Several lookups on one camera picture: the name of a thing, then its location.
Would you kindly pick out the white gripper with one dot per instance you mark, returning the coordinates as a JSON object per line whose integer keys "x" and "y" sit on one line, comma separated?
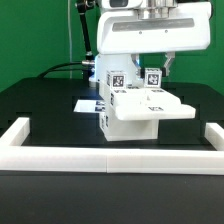
{"x": 133, "y": 27}

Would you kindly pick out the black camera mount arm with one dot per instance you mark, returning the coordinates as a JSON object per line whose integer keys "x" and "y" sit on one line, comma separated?
{"x": 82, "y": 7}

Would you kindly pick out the white marker cube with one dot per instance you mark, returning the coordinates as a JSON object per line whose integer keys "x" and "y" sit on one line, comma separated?
{"x": 116, "y": 79}
{"x": 153, "y": 77}

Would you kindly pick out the white chair back part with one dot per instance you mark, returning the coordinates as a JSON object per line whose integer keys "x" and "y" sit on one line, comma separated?
{"x": 135, "y": 104}

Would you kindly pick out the white marker base plate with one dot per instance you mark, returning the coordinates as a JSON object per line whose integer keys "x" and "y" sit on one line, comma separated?
{"x": 90, "y": 106}

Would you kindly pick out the white chair seat part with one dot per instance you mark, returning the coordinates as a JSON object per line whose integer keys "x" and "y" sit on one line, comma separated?
{"x": 117, "y": 130}

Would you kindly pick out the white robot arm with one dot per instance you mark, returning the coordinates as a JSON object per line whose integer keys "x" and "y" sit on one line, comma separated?
{"x": 122, "y": 62}

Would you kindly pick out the white U-shaped boundary frame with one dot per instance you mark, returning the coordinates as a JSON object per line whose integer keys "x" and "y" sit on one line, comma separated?
{"x": 15, "y": 156}

